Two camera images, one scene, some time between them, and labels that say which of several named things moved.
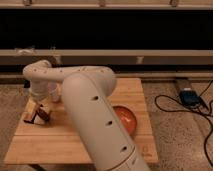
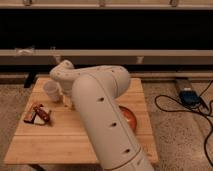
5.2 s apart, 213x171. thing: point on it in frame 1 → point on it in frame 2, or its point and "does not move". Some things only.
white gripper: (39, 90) → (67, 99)
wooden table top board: (61, 142) does not move
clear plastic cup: (55, 89) does not move
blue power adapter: (190, 97) does not move
